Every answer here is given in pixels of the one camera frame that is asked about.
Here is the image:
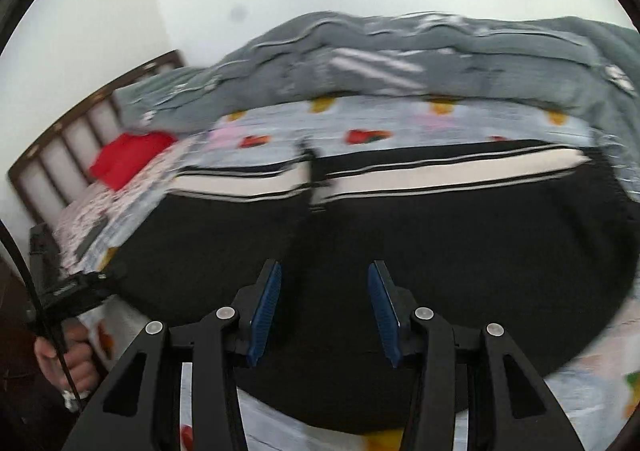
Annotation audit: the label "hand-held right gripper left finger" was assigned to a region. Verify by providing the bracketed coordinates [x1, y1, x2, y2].
[62, 258, 283, 451]

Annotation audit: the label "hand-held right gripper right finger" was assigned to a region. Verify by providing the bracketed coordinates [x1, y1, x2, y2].
[367, 259, 584, 451]

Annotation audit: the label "black pants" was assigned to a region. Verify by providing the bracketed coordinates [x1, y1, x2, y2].
[107, 138, 640, 435]

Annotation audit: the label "person's left hand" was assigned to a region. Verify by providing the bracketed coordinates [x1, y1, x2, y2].
[35, 321, 97, 407]

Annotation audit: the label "floral bedsheet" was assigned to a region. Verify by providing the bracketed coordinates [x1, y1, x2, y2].
[52, 135, 202, 273]

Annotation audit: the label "red pillow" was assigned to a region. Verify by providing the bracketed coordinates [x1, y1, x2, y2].
[90, 131, 179, 192]

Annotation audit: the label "dark wooden headboard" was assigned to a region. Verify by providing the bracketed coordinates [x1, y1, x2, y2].
[6, 50, 187, 233]

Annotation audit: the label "fruit-print plastic sheet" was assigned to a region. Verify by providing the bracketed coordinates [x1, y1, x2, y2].
[60, 95, 640, 451]

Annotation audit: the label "grey flower-print quilt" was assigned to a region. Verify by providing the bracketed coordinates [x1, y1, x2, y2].
[117, 11, 640, 204]

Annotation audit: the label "black cable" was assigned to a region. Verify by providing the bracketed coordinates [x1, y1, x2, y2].
[0, 218, 84, 415]

